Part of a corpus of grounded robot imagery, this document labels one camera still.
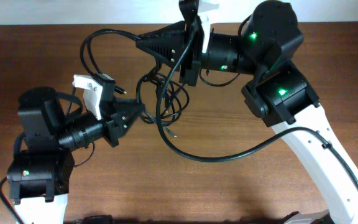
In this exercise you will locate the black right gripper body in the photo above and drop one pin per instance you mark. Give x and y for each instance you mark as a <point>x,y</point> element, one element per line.
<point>190,50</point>

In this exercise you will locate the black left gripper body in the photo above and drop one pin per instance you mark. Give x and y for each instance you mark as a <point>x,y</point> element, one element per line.
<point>112,131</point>

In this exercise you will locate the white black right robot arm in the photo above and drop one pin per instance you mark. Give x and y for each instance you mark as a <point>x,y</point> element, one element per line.
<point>278,93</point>

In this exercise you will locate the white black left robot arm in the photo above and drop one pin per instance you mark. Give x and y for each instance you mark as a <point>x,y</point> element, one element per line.
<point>54,126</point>

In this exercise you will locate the black device at table edge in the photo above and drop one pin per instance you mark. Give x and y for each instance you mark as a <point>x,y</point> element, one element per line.
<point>97,219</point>

